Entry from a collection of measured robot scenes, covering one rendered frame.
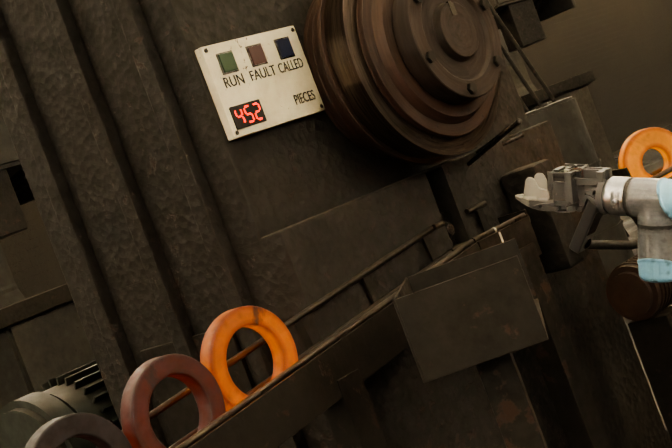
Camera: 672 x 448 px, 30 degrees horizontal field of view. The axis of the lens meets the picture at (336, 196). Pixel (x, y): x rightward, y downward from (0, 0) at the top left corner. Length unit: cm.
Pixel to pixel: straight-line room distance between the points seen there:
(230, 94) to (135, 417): 70
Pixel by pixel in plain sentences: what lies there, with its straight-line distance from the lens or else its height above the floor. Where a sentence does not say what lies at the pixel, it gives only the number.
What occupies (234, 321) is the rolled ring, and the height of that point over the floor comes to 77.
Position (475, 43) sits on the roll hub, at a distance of 256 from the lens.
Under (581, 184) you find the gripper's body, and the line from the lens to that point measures 246.
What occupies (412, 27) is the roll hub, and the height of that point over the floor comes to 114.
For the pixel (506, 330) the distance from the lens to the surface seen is 195.
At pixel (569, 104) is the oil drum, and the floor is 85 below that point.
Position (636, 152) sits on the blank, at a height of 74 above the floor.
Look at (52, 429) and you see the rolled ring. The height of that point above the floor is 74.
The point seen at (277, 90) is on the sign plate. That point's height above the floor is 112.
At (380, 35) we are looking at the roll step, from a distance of 245.
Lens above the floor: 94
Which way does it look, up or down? 1 degrees down
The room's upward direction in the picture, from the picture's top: 21 degrees counter-clockwise
